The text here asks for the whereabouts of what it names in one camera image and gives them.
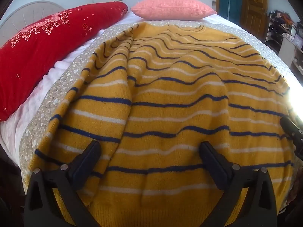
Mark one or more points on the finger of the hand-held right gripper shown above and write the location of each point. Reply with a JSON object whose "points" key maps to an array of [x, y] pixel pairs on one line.
{"points": [[290, 126]]}

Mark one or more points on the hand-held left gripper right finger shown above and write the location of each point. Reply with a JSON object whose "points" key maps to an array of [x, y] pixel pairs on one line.
{"points": [[211, 157]]}

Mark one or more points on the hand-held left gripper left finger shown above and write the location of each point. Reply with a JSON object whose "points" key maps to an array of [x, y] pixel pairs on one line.
{"points": [[86, 156]]}

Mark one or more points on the yellow striped sweater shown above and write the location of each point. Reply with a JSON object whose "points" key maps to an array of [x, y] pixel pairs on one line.
{"points": [[170, 113]]}

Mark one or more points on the beige heart-print blanket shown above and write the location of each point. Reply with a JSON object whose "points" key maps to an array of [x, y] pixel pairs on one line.
{"points": [[59, 92]]}

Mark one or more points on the white cluttered shelf unit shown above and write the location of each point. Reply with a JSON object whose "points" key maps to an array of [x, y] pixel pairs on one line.
{"points": [[284, 42]]}

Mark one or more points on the black table clock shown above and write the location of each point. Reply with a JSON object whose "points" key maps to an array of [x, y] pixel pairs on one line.
{"points": [[300, 28]]}

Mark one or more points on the red floral pillow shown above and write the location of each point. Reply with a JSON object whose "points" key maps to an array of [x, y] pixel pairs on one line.
{"points": [[47, 45]]}

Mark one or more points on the wooden door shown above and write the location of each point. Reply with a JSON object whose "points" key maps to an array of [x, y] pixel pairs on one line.
{"points": [[254, 7]]}

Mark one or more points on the teal curtain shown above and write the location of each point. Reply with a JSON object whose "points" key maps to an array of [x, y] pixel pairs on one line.
{"points": [[230, 0]]}

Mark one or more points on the grey round headboard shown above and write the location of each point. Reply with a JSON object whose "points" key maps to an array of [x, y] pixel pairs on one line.
{"points": [[26, 14]]}

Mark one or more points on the pink ribbed pillow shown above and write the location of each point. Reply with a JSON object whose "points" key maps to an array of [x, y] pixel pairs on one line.
{"points": [[172, 7]]}

